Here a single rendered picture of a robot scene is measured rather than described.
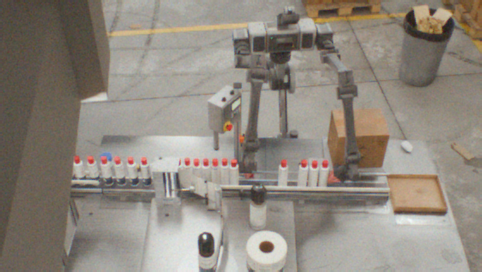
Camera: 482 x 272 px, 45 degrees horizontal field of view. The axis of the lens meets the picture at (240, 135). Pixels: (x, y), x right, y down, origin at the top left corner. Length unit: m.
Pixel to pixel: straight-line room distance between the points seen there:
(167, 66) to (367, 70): 1.95
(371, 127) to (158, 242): 1.37
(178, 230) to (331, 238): 0.83
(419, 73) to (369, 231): 2.62
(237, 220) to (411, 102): 2.77
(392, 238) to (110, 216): 1.56
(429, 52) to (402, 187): 2.17
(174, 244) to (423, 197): 1.46
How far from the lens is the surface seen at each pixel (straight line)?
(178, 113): 5.25
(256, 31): 3.47
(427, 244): 3.36
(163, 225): 3.24
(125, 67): 5.87
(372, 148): 3.51
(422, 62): 5.59
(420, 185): 3.63
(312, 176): 3.32
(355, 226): 3.33
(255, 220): 3.14
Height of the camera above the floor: 3.39
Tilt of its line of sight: 43 degrees down
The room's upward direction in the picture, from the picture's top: straight up
